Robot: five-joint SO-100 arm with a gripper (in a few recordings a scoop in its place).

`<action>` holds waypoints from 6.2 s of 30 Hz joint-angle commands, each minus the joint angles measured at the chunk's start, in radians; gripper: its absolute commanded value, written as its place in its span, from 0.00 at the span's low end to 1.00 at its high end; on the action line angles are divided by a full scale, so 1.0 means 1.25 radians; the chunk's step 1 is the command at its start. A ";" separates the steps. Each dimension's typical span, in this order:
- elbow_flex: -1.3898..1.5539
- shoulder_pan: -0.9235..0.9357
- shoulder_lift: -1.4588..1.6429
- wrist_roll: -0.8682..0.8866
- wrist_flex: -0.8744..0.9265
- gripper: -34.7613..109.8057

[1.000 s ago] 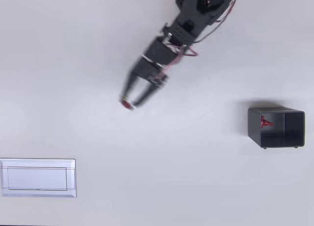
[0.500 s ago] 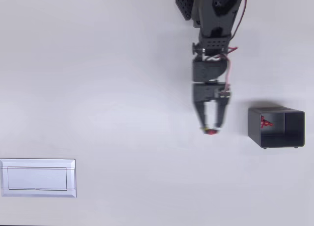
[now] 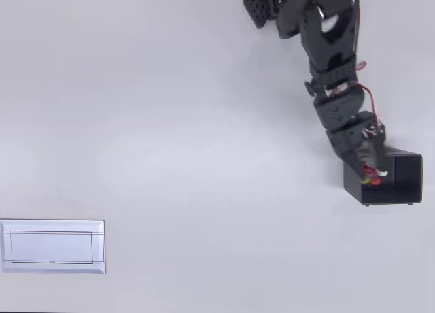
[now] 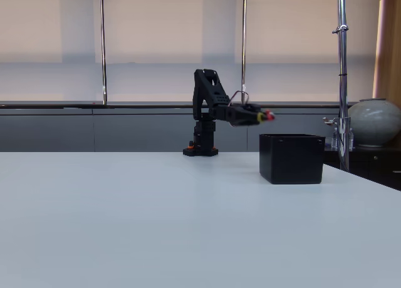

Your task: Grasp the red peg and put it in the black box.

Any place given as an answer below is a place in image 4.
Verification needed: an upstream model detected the grey ceramic jar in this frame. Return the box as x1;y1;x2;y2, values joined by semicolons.
347;97;401;148

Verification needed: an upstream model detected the grey window ledge cabinet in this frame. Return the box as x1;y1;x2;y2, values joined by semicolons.
0;101;358;153

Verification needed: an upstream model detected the chrome stand pole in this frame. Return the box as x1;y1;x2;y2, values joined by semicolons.
331;0;352;172

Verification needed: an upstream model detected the metal pole clamp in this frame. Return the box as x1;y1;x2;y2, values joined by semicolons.
323;116;352;126

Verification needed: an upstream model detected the thin metal window post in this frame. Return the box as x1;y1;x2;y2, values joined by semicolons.
99;0;108;106
240;0;249;106

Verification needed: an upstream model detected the wooden column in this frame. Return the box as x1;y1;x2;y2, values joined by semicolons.
372;0;401;101

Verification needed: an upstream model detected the beige roller blind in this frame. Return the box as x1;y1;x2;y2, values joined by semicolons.
105;0;243;103
0;0;102;103
246;0;377;103

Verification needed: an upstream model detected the dark wooden cabinet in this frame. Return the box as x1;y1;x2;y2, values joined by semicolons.
323;145;401;192

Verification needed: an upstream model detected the black box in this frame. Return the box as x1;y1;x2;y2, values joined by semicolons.
259;133;326;185

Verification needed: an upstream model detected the red white servo cable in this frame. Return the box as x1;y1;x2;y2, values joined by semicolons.
228;90;250;108

